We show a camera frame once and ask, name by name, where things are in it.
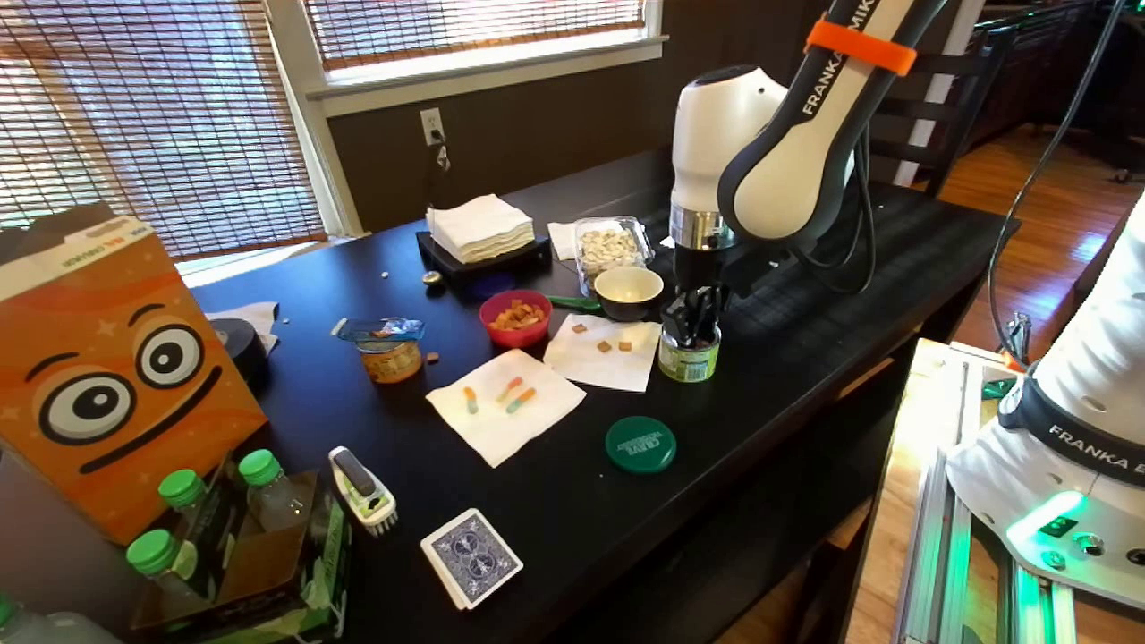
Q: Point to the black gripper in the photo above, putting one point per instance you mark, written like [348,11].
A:
[701,273]

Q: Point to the crumpled white paper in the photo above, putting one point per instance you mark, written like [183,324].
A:
[259,316]

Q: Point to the small brown snack piece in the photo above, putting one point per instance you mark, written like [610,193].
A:
[601,344]
[621,349]

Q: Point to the black wooden chair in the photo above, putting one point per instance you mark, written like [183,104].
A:
[923,131]

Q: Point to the small green stick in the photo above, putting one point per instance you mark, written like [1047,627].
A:
[572,307]

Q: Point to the white wall outlet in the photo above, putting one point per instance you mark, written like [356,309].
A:
[430,125]

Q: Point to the blue playing card deck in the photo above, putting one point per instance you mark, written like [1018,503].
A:
[468,555]

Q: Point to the clear bottle with green cap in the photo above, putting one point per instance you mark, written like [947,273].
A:
[156,555]
[183,496]
[267,476]

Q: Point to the brown slatted window blind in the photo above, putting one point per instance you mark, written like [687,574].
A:
[478,22]
[156,119]

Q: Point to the stack of white napkins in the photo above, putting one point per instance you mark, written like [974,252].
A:
[482,228]

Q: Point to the orange cardboard box with face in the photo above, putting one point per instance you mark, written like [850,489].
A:
[107,379]

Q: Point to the wooden robot platform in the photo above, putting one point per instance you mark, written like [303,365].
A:
[923,538]

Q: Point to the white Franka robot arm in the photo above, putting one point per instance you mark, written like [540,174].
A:
[810,154]

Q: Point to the white bowl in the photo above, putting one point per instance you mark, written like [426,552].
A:
[626,289]

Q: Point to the small glass jar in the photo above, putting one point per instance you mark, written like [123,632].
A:
[392,359]

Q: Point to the red bowl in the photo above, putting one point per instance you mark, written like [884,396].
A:
[515,321]

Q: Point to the small round metal cap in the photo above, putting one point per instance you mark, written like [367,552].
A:
[430,280]

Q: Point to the clear plastic container of popcorn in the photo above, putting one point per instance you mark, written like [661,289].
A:
[610,247]

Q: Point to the black tray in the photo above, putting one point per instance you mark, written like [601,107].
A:
[523,255]

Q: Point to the white napkin with gummy candies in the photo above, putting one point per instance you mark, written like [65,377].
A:
[503,432]

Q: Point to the colourful gummy candy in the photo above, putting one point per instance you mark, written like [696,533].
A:
[468,398]
[515,396]

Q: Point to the yellow green snack can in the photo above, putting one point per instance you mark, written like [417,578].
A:
[687,363]

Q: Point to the white remote device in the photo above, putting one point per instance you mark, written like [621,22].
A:
[364,491]

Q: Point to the round green plastic lid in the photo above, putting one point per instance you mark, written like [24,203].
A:
[641,444]

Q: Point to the green cardboard bottle carrier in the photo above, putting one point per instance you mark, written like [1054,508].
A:
[280,574]

